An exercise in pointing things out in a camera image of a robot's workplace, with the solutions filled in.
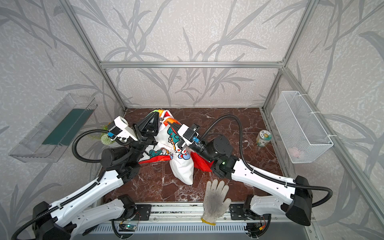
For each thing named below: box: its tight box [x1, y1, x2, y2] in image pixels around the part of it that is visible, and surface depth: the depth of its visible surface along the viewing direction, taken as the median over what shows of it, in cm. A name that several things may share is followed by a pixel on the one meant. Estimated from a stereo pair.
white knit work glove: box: [201, 179, 232, 226], surface depth 78 cm
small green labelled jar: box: [256, 130, 273, 148], surface depth 96 cm
